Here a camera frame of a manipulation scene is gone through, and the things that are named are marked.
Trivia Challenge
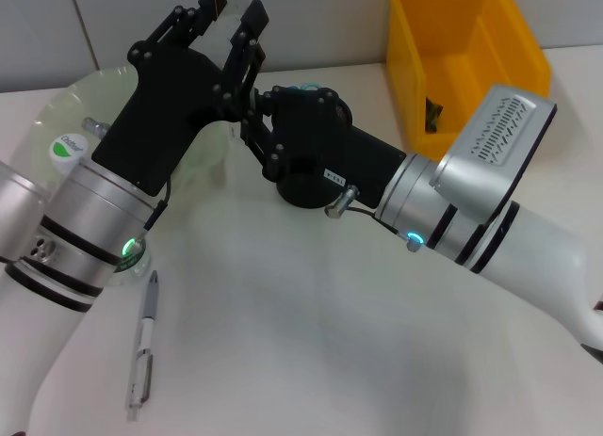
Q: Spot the green plastic wrapper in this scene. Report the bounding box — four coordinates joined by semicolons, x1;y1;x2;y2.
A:
425;96;445;134

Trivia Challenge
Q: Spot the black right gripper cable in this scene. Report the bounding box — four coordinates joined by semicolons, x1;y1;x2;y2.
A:
324;184;428;253

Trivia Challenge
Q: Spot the clear green-label water bottle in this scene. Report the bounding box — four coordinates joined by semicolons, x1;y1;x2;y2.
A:
49;133;152;286

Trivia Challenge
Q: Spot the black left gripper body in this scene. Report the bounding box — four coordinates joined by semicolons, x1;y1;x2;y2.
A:
91;39;237;198

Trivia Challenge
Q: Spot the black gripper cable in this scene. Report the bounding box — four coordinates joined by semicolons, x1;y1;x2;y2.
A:
82;117;173;233
324;184;428;253

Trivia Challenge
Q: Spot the black mesh pen holder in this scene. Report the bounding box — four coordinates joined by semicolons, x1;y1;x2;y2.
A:
271;89;354;210

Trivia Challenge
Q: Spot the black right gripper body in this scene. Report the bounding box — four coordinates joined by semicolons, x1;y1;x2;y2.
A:
263;87;409;211

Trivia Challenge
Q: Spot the pale green glass fruit plate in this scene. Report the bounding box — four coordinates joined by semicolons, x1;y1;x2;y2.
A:
28;66;232;206

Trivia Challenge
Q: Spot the grey clear ballpoint pen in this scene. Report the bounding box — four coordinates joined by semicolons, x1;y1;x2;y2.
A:
124;269;160;422

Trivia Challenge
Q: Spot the yellow plastic bin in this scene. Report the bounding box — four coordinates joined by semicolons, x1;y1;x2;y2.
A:
385;0;552;150

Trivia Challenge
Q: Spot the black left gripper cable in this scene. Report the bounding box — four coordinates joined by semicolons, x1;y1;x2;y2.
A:
82;117;173;233

